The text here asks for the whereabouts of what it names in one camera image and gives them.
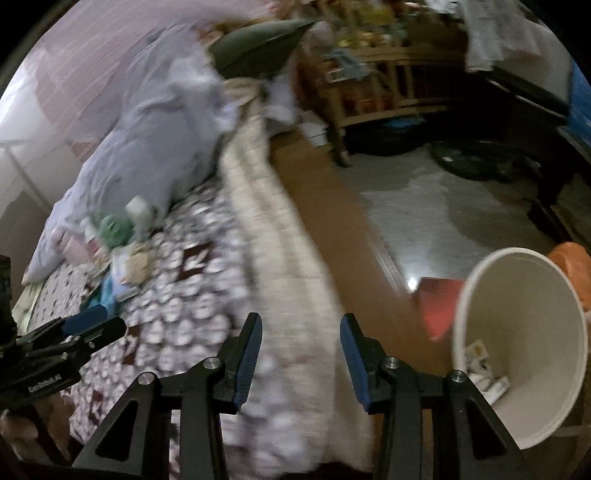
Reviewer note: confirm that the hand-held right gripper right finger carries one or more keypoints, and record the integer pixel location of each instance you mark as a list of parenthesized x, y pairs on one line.
[(353, 364)]

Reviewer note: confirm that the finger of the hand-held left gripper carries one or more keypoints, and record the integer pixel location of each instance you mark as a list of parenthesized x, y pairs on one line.
[(104, 332), (85, 318)]

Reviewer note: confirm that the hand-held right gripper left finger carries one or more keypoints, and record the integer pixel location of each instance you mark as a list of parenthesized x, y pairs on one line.
[(244, 364)]

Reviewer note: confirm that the white snack packet orange pattern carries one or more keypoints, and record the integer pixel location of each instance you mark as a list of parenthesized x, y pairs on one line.
[(131, 270)]

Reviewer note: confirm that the green fuzzy towel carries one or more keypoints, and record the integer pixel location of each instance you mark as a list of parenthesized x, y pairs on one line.
[(113, 230)]

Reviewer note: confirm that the white plastic bucket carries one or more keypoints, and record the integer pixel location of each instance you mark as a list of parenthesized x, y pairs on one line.
[(531, 323)]

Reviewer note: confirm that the blue packet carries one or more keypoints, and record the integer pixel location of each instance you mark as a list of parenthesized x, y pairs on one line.
[(101, 293)]

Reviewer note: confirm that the pink cloth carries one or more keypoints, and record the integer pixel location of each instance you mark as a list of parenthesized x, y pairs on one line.
[(71, 249)]

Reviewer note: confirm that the maroon white patterned blanket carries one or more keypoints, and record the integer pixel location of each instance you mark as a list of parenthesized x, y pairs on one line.
[(194, 295)]

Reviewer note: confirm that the cream quilted bed cover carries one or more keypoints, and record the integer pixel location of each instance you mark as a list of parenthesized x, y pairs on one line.
[(286, 277)]

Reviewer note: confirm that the small white container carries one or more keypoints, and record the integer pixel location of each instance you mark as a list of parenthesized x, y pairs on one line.
[(139, 212)]

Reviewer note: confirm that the paper scraps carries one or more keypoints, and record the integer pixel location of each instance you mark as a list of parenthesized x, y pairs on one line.
[(480, 364)]

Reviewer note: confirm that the pale blue duvet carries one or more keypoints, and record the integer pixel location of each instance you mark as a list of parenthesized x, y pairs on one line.
[(152, 138)]

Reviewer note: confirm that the black tire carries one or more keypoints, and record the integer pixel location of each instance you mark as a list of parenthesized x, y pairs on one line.
[(383, 138)]

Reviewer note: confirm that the white cardboard box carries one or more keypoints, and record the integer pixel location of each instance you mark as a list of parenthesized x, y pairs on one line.
[(316, 134)]

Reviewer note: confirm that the black fan base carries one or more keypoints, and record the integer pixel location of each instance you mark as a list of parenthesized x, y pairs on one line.
[(471, 161)]

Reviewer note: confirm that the orange plastic stool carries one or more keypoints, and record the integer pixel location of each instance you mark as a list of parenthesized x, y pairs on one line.
[(570, 258)]

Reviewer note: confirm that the pale lavender cloth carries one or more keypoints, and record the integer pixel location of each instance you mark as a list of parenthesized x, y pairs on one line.
[(284, 101)]

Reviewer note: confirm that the wooden crib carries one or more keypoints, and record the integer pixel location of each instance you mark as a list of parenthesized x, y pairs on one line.
[(364, 55)]

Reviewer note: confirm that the green pillow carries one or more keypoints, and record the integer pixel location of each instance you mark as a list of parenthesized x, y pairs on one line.
[(258, 46)]

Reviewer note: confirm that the black desk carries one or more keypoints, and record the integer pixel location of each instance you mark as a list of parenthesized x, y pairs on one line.
[(526, 92)]

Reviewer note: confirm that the blue tissue pack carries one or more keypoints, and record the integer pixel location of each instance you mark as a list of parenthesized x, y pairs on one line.
[(579, 106)]

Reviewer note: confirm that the white plastic bag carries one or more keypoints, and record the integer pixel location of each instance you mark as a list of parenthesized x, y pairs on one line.
[(485, 41)]

